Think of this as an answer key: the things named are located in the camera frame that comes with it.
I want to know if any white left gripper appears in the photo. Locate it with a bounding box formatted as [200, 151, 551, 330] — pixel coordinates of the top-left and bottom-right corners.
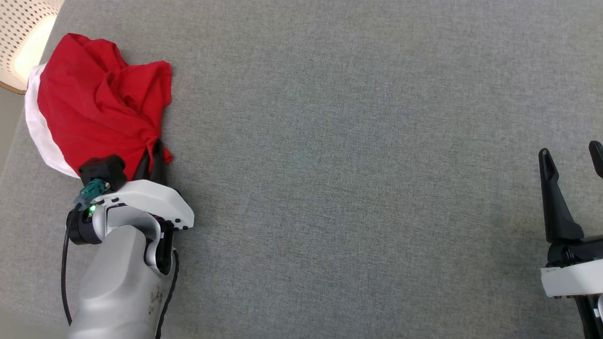
[66, 140, 195, 246]

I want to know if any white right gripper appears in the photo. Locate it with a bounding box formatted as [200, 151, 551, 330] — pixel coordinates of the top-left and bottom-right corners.
[538, 140, 603, 298]

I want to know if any red white-trimmed sports shirt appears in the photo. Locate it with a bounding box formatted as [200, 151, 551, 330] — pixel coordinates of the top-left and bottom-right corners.
[24, 33, 173, 179]

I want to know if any white perforated laundry basket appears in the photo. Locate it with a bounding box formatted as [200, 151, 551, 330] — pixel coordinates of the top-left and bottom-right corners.
[0, 0, 65, 96]

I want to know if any teal cable connector plug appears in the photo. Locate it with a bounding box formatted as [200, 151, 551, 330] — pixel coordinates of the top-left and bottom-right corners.
[73, 178, 112, 210]

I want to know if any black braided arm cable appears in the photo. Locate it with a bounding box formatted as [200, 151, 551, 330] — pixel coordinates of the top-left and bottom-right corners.
[155, 249, 180, 339]

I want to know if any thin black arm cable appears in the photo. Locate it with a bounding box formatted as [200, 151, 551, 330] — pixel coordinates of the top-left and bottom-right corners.
[60, 221, 79, 326]

